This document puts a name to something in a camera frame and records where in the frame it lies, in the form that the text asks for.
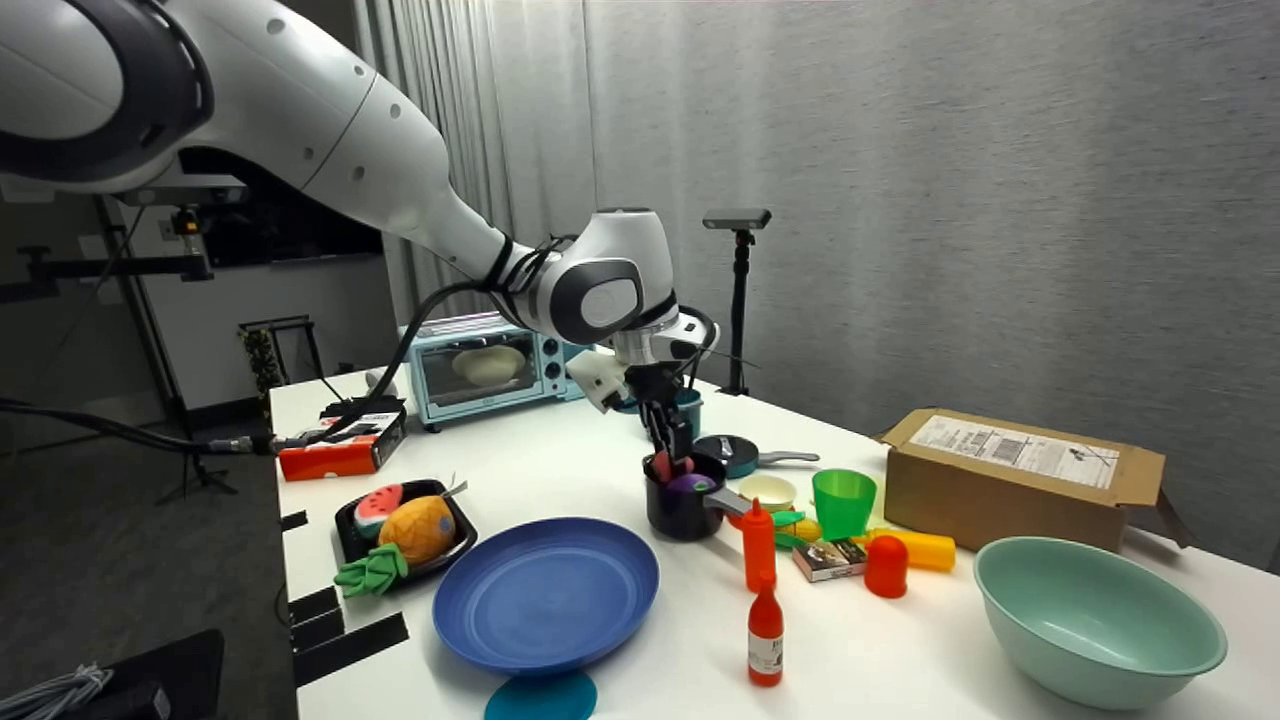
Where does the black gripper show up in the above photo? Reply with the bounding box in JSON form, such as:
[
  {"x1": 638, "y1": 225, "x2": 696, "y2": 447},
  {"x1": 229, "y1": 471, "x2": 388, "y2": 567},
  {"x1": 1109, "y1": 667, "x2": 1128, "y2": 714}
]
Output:
[{"x1": 624, "y1": 362, "x2": 696, "y2": 480}]

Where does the yellow plush pineapple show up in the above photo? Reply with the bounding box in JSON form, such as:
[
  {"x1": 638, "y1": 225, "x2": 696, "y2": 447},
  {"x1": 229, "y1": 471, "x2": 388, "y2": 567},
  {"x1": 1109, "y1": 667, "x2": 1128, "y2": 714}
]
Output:
[{"x1": 337, "y1": 498, "x2": 457, "y2": 595}]

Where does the plush watermelon slice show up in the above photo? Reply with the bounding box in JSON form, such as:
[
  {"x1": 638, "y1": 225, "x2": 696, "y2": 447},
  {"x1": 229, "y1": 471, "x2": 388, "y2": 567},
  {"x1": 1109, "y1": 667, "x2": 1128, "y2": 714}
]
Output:
[{"x1": 354, "y1": 483, "x2": 403, "y2": 536}]

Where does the red plush strawberry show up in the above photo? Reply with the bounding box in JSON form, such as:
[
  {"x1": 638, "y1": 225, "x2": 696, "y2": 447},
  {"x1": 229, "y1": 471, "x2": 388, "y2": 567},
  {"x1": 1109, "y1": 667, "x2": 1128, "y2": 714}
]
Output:
[{"x1": 651, "y1": 452, "x2": 672, "y2": 483}]

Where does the purple plush eggplant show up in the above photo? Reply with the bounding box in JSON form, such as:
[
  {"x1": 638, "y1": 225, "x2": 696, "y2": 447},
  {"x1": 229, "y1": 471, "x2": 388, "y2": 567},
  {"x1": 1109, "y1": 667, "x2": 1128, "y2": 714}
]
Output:
[{"x1": 667, "y1": 471, "x2": 721, "y2": 498}]

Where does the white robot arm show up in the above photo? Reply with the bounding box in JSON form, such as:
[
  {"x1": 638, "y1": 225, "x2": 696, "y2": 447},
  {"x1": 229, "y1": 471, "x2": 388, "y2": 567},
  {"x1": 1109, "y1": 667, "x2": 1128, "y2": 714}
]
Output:
[{"x1": 0, "y1": 0, "x2": 713, "y2": 457}]

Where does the blue plate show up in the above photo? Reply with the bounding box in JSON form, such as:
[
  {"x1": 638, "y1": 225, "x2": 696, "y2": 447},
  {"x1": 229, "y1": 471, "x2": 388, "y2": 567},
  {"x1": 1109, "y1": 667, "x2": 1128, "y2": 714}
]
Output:
[{"x1": 434, "y1": 517, "x2": 660, "y2": 677}]

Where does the small dark frying pan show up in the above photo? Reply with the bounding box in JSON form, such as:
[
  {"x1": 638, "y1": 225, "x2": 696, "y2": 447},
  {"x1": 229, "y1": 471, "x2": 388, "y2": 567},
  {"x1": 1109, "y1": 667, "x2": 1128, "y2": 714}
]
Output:
[{"x1": 696, "y1": 431, "x2": 816, "y2": 480}]

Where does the black toy pot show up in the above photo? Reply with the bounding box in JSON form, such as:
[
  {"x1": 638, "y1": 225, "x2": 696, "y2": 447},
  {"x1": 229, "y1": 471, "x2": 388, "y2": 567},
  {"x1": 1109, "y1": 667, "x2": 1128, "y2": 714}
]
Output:
[{"x1": 644, "y1": 452, "x2": 747, "y2": 539}]

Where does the small white bowl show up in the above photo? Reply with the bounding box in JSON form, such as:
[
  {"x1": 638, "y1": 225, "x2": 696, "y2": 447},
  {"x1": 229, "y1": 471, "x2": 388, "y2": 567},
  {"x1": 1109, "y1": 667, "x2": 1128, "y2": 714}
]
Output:
[{"x1": 738, "y1": 475, "x2": 796, "y2": 507}]

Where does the orange squeeze bottle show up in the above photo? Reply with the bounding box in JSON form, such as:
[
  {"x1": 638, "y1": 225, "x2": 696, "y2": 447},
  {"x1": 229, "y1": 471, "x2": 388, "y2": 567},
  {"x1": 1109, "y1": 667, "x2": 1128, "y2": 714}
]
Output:
[{"x1": 739, "y1": 505, "x2": 776, "y2": 593}]

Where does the green plastic cup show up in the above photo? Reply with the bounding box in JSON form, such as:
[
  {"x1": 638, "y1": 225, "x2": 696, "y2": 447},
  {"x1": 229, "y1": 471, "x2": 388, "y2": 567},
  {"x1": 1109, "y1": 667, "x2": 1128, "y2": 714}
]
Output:
[{"x1": 813, "y1": 469, "x2": 878, "y2": 539}]

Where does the small picture card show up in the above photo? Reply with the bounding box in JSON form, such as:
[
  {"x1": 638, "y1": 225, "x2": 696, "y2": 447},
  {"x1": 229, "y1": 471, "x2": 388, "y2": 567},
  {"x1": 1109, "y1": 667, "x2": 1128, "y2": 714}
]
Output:
[{"x1": 794, "y1": 539, "x2": 865, "y2": 584}]

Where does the light blue toy oven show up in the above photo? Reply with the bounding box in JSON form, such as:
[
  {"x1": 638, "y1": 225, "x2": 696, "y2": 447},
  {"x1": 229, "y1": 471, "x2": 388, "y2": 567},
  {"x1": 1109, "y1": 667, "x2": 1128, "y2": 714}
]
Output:
[{"x1": 409, "y1": 313, "x2": 582, "y2": 427}]

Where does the small red sauce bottle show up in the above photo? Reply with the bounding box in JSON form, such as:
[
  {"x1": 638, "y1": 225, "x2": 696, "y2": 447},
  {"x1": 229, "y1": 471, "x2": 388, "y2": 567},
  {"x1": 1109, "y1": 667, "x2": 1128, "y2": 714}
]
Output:
[{"x1": 747, "y1": 587, "x2": 785, "y2": 690}]

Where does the red plastic cup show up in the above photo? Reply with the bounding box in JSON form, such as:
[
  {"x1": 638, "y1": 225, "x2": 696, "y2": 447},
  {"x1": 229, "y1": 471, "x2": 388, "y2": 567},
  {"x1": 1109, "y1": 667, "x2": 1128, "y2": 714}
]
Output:
[{"x1": 865, "y1": 536, "x2": 908, "y2": 599}]

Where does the teal round lid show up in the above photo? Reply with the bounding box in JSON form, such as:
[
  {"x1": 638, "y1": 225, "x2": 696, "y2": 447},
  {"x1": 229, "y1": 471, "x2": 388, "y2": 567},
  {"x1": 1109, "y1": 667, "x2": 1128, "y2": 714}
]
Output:
[{"x1": 485, "y1": 673, "x2": 597, "y2": 720}]

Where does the cardboard box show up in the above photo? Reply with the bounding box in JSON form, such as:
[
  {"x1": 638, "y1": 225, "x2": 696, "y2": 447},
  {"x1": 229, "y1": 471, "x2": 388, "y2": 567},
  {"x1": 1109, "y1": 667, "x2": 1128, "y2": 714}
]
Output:
[{"x1": 884, "y1": 408, "x2": 1188, "y2": 550}]

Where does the red and white box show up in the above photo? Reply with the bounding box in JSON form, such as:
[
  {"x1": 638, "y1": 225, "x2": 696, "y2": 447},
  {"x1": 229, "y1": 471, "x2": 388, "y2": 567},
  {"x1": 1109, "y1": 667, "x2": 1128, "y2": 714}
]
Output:
[{"x1": 277, "y1": 414, "x2": 403, "y2": 480}]

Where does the black plastic tray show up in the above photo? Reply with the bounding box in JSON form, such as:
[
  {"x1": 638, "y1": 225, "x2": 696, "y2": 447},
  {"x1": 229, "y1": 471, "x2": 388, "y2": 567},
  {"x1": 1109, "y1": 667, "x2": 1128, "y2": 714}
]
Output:
[{"x1": 337, "y1": 480, "x2": 469, "y2": 595}]

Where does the mint green bowl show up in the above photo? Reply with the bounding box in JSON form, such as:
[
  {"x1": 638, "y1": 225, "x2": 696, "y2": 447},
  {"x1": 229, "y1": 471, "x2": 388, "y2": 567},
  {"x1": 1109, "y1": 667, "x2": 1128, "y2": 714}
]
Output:
[{"x1": 972, "y1": 536, "x2": 1227, "y2": 714}]

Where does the camera on black stand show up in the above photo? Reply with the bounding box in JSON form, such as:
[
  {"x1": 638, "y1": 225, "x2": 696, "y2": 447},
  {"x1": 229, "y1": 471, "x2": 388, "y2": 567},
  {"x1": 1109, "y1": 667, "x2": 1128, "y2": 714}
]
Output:
[{"x1": 703, "y1": 209, "x2": 773, "y2": 395}]

